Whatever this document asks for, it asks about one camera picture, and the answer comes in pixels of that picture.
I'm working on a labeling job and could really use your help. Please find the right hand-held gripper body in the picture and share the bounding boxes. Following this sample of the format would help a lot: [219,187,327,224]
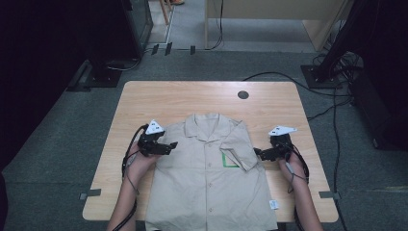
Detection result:
[268,125,298,160]

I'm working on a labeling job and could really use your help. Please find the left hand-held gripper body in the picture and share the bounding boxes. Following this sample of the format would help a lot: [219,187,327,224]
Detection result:
[138,119,167,158]

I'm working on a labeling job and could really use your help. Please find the beige short-sleeved shirt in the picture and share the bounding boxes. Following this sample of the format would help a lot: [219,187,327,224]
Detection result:
[144,112,279,231]

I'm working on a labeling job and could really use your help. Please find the person's left hand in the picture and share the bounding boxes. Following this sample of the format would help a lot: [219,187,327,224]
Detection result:
[126,142,161,181]

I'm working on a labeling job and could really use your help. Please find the grey tape strip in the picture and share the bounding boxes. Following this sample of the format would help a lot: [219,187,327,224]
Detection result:
[319,191,342,200]
[79,188,102,201]

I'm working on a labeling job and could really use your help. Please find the black stand base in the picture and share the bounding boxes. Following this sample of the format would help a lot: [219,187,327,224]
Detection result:
[65,59,123,92]
[300,64,344,90]

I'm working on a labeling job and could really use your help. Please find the dark equipment box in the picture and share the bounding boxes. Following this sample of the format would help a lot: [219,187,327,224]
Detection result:
[349,68,408,152]

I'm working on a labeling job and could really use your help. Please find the black slanted stand column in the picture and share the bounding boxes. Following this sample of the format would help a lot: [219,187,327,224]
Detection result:
[316,0,379,81]

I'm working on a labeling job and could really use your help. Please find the wooden chair legs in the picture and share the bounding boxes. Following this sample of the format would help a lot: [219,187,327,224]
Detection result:
[159,0,176,26]

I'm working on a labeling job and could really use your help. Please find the black curtain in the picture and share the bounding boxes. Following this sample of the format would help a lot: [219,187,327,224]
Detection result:
[0,0,129,169]

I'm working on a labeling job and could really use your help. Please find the thin grey wrist cord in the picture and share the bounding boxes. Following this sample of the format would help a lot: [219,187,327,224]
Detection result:
[284,162,309,194]
[123,153,140,195]

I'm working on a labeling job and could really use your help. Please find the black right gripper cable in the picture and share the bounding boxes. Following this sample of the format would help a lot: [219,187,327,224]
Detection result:
[287,143,311,231]

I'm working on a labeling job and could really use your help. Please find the thin black floor cable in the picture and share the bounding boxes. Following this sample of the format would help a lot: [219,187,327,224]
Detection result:
[331,86,349,231]

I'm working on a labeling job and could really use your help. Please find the short black floor cable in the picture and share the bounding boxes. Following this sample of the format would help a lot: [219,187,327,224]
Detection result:
[307,99,354,122]

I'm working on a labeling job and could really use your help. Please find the long black floor cable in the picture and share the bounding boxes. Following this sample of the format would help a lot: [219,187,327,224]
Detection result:
[242,71,354,98]

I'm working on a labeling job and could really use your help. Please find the white floor cable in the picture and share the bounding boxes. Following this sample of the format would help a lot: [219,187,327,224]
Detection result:
[107,47,155,72]

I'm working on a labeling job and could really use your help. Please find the tangle of black cables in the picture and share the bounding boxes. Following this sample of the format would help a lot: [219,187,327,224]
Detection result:
[312,51,365,85]

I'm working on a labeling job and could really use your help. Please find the black hanging cable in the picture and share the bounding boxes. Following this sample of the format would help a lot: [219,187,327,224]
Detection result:
[205,0,224,51]

